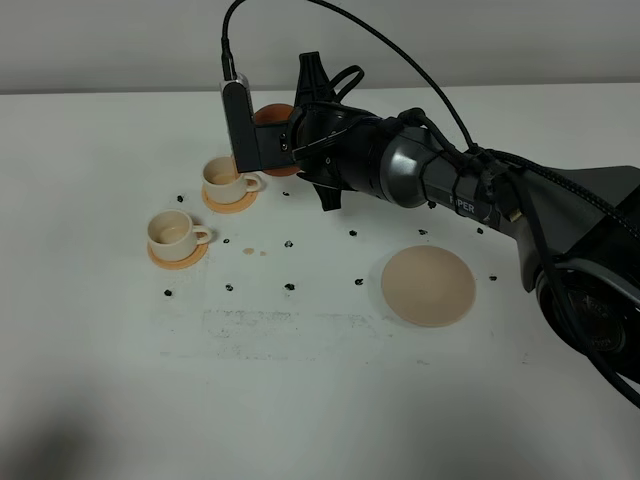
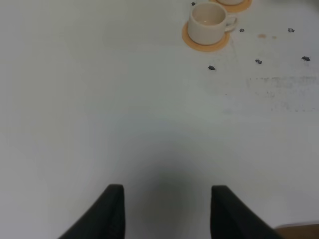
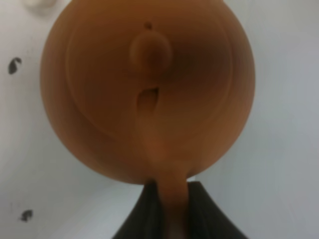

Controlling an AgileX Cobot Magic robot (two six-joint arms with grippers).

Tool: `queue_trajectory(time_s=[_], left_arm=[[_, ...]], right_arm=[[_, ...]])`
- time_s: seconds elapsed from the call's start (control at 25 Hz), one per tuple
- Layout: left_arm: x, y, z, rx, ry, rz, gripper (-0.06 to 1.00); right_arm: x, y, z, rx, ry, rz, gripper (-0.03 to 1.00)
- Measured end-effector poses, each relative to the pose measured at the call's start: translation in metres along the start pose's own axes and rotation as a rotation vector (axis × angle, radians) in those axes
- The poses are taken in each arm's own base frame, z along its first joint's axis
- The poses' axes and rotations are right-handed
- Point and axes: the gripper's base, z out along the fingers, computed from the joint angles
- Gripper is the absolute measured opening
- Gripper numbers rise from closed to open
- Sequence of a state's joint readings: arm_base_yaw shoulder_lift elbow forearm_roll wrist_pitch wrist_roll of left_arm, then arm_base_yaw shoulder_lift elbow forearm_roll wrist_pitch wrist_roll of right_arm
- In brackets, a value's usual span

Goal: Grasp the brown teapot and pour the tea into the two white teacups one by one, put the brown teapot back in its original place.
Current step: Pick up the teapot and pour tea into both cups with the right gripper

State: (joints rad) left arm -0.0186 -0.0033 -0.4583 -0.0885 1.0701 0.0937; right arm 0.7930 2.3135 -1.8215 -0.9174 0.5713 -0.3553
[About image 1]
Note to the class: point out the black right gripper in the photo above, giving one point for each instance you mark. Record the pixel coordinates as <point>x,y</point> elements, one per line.
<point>336,148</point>

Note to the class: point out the brown clay teapot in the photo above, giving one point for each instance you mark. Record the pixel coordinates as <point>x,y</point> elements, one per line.
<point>270,114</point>

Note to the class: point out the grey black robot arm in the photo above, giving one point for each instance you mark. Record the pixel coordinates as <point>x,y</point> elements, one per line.
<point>577,231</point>

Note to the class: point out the beige round teapot coaster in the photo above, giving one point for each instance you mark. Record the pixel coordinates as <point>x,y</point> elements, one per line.
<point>428,286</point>

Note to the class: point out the white teacup far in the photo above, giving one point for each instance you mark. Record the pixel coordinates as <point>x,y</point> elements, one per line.
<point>225,185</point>

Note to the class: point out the white teacup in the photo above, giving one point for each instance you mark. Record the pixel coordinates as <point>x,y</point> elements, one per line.
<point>225,185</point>
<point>174,236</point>

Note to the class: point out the orange coaster near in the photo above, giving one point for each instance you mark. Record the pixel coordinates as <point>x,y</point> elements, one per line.
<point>198,254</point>

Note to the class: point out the white teacup near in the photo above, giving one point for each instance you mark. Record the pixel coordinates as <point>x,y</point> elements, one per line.
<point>174,236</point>

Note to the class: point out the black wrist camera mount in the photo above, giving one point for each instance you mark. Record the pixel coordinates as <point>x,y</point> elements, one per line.
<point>254,147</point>

